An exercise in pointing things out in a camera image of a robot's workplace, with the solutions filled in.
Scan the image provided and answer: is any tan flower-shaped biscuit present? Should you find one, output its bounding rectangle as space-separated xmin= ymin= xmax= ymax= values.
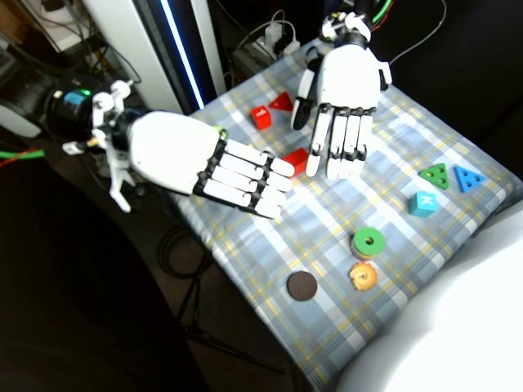
xmin=348 ymin=261 xmax=379 ymax=292

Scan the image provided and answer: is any white rounded robot body shell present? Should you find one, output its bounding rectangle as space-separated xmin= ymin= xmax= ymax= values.
xmin=334 ymin=203 xmax=523 ymax=392

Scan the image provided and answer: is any dark brown round cookie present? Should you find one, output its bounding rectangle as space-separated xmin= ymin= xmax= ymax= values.
xmin=286 ymin=270 xmax=319 ymax=302

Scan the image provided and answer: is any white column with blue strip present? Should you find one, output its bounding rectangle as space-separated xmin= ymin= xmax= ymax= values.
xmin=81 ymin=0 xmax=226 ymax=114

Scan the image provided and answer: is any black tripod stand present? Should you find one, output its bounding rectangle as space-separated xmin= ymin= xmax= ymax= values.
xmin=171 ymin=261 xmax=287 ymax=376

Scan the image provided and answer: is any stack of coloured rings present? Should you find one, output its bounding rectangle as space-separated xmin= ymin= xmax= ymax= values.
xmin=350 ymin=226 xmax=387 ymax=262

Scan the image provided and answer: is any blue plaid cloth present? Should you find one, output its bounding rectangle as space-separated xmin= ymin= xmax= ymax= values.
xmin=169 ymin=36 xmax=514 ymax=392

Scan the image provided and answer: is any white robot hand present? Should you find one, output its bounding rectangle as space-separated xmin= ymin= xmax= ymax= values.
xmin=291 ymin=43 xmax=394 ymax=181
xmin=128 ymin=111 xmax=297 ymax=220

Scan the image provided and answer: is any blue triangle with three holes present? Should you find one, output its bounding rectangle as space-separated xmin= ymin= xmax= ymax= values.
xmin=452 ymin=165 xmax=487 ymax=194

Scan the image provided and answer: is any white power strip with plugs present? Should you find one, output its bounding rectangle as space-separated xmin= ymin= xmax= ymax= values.
xmin=261 ymin=22 xmax=302 ymax=56

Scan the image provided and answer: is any tall red block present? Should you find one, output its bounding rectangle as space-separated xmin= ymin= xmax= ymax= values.
xmin=281 ymin=147 xmax=311 ymax=178

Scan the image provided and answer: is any red triangle with three holes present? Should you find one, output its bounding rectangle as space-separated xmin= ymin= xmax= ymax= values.
xmin=268 ymin=91 xmax=296 ymax=114

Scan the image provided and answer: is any teal cube with letter K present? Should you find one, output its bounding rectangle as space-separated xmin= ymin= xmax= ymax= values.
xmin=408 ymin=190 xmax=439 ymax=218

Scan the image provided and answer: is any red cube with number 1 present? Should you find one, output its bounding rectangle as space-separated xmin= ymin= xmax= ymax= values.
xmin=250 ymin=105 xmax=274 ymax=132

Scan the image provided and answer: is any green triangle with three holes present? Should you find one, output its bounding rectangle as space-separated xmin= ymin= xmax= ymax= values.
xmin=418 ymin=163 xmax=451 ymax=191

